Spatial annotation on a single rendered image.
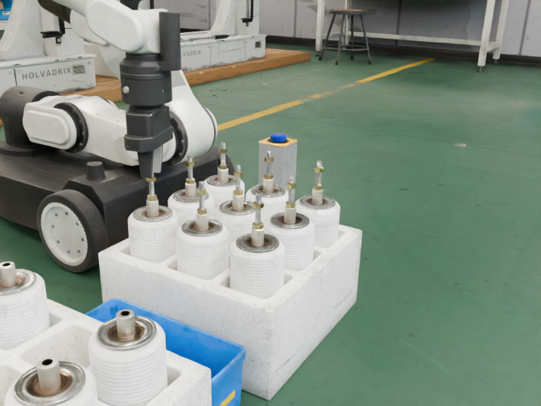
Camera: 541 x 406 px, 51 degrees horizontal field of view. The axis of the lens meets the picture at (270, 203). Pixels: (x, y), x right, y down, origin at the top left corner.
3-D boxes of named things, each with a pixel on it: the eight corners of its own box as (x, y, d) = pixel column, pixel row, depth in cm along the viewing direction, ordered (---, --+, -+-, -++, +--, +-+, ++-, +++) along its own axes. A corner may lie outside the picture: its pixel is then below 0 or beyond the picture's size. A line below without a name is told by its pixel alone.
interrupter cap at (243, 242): (236, 254, 95) (236, 251, 95) (234, 236, 102) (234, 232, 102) (281, 254, 96) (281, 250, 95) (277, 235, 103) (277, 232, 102)
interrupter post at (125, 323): (113, 337, 73) (111, 314, 71) (126, 328, 74) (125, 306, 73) (126, 342, 71) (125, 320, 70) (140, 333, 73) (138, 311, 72)
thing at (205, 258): (231, 325, 107) (231, 238, 101) (179, 329, 106) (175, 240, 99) (226, 299, 116) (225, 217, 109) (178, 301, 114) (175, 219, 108)
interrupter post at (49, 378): (34, 388, 63) (30, 364, 62) (52, 377, 65) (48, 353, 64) (48, 396, 62) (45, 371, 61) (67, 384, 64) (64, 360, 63)
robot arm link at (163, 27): (109, 79, 98) (104, 10, 94) (144, 71, 107) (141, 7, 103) (166, 84, 94) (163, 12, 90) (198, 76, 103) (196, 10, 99)
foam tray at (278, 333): (105, 332, 116) (97, 252, 110) (216, 258, 148) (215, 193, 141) (269, 402, 98) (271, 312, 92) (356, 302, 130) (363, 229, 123)
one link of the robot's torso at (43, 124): (24, 145, 165) (18, 99, 160) (78, 131, 181) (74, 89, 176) (72, 157, 155) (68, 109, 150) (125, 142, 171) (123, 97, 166)
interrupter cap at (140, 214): (176, 209, 113) (176, 206, 113) (167, 224, 106) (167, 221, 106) (139, 207, 114) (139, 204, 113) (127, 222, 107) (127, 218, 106)
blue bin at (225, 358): (74, 381, 102) (67, 324, 97) (118, 350, 111) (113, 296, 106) (210, 449, 88) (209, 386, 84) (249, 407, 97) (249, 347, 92)
